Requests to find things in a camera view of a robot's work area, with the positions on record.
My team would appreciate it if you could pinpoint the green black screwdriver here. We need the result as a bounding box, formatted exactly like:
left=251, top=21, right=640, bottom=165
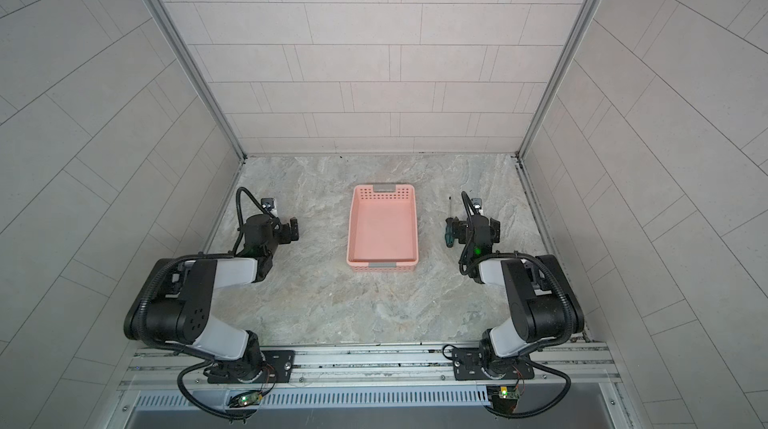
left=444, top=196, right=455, bottom=248

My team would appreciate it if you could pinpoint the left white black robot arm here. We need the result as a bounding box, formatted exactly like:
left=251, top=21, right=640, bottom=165
left=123, top=214, right=300, bottom=384

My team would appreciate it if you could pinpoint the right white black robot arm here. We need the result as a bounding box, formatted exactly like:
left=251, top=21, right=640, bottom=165
left=445, top=214, right=585, bottom=379

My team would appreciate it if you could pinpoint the pink plastic bin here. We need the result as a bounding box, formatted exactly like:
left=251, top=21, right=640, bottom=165
left=346, top=183, right=419, bottom=272

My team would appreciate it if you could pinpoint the left green circuit board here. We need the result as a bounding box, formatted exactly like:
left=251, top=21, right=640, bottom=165
left=228, top=391, right=264, bottom=409

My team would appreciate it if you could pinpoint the green circuit board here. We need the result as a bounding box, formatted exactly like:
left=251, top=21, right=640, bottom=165
left=486, top=386, right=520, bottom=415
left=228, top=391, right=264, bottom=409

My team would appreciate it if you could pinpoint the white ventilation grille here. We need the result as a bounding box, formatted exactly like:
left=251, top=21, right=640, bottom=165
left=134, top=386, right=490, bottom=411

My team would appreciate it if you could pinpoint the right green circuit board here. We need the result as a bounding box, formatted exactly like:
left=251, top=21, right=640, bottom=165
left=486, top=386, right=520, bottom=415

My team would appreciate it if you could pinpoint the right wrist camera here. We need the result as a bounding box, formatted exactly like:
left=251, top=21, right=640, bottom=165
left=471, top=198, right=483, bottom=215

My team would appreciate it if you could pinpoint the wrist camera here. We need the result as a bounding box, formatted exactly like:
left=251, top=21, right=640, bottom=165
left=260, top=198, right=278, bottom=218
left=471, top=198, right=483, bottom=215

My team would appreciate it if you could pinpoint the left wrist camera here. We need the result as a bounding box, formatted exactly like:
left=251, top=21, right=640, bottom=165
left=260, top=198, right=278, bottom=218

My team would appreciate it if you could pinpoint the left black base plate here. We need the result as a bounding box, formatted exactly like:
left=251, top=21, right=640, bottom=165
left=203, top=350, right=296, bottom=384

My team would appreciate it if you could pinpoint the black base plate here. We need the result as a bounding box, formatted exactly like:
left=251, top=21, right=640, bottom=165
left=203, top=350, right=296, bottom=384
left=442, top=345, right=534, bottom=381

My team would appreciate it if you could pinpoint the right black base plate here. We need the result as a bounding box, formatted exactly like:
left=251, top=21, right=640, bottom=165
left=442, top=345, right=534, bottom=381

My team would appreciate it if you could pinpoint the left black corrugated cable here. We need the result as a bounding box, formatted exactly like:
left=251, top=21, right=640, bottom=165
left=132, top=186, right=278, bottom=424

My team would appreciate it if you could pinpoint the aluminium mounting rail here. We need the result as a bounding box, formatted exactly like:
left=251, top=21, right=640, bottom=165
left=117, top=341, right=620, bottom=392

